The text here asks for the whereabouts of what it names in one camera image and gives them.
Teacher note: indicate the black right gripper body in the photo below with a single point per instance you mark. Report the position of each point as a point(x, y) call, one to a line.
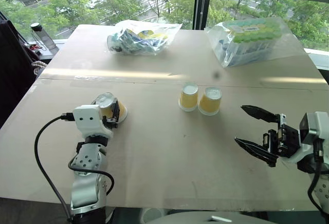
point(286, 140)

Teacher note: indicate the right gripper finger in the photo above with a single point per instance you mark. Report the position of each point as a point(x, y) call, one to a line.
point(262, 113)
point(259, 149)

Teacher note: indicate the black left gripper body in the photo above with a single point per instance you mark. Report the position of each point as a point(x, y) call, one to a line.
point(111, 123)

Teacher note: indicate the yellow paper cup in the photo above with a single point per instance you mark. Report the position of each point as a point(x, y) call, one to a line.
point(210, 102)
point(108, 105)
point(189, 98)

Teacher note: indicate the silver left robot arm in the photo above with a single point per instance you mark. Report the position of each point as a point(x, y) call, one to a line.
point(86, 159)

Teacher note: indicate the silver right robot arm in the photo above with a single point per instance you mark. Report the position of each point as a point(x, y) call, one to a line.
point(322, 188)

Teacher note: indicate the clear bag of green cups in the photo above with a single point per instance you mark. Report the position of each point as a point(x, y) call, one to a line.
point(252, 41)

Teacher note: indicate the clear bag of blue packets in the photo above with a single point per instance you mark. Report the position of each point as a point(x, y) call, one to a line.
point(144, 37)

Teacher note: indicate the clear water bottle black cap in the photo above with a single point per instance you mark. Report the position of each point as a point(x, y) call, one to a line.
point(45, 39)

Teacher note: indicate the small red items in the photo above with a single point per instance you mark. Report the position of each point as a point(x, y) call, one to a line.
point(33, 48)

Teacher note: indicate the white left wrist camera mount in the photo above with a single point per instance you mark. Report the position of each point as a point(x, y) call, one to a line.
point(87, 121)

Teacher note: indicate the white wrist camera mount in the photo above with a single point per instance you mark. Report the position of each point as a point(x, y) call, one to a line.
point(87, 121)
point(312, 131)

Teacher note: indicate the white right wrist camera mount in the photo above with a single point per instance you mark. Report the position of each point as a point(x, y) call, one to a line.
point(312, 131)

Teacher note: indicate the black window post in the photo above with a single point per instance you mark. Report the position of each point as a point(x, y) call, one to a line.
point(201, 3)

